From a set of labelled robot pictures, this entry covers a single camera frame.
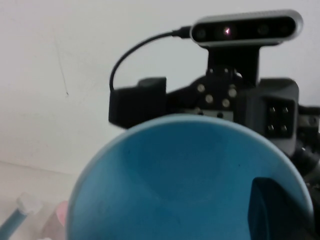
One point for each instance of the pink plastic cup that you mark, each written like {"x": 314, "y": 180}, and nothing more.
{"x": 56, "y": 220}

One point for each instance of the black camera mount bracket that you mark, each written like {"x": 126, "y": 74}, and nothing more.
{"x": 232, "y": 60}

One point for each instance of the blue plastic cup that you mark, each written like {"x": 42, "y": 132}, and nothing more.
{"x": 162, "y": 187}

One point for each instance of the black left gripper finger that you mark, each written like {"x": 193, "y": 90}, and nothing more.
{"x": 277, "y": 212}

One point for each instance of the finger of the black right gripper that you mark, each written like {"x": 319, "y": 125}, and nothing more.
{"x": 135, "y": 105}
{"x": 265, "y": 100}

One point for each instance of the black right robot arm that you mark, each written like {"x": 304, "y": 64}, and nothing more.
{"x": 308, "y": 140}

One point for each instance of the blue cup stand white caps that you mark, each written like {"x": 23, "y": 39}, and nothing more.
{"x": 17, "y": 212}

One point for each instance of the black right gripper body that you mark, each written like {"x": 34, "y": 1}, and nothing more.
{"x": 215, "y": 95}

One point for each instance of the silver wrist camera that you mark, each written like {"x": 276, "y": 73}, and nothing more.
{"x": 250, "y": 28}

